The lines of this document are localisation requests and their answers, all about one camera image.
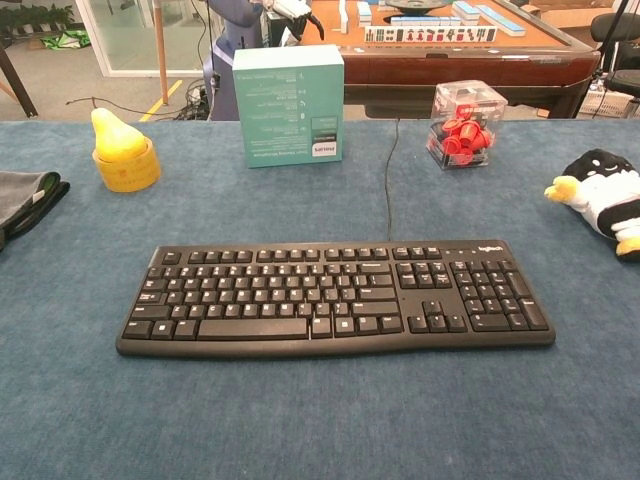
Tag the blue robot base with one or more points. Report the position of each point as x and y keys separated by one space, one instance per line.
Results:
x=227 y=60

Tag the black keyboard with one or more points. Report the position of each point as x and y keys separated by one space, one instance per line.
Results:
x=335 y=295

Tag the green cardboard box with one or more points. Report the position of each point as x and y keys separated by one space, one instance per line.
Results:
x=289 y=107

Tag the clear box of red pieces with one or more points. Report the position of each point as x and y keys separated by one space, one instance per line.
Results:
x=467 y=127

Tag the blue table mat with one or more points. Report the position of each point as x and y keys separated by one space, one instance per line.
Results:
x=320 y=410

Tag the yellow tape roll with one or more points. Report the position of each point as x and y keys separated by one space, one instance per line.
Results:
x=130 y=172

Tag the yellow pear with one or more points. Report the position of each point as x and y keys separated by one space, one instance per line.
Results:
x=116 y=135

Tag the row of mahjong tiles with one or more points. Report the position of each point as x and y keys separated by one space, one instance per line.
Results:
x=430 y=34

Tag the brown mahjong table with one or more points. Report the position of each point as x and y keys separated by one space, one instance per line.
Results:
x=470 y=60

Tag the black and white plush toy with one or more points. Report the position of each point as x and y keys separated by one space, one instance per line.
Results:
x=602 y=197

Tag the folded grey cloth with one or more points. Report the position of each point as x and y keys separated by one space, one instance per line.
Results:
x=25 y=202

